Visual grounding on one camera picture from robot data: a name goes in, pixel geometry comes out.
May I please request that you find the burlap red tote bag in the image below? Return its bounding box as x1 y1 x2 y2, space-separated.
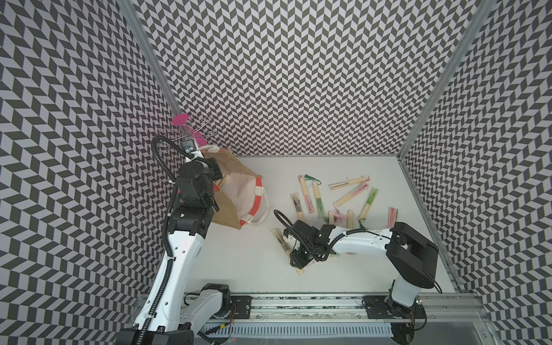
200 145 269 229

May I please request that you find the pink blue folding fan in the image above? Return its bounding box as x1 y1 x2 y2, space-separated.
388 207 398 229

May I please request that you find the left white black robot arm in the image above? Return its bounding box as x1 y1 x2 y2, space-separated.
115 157 230 344

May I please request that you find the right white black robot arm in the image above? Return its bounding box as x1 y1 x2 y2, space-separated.
283 220 442 321

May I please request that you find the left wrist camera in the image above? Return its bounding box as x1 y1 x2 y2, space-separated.
180 139 205 163

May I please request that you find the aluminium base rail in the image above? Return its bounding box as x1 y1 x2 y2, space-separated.
231 293 490 323

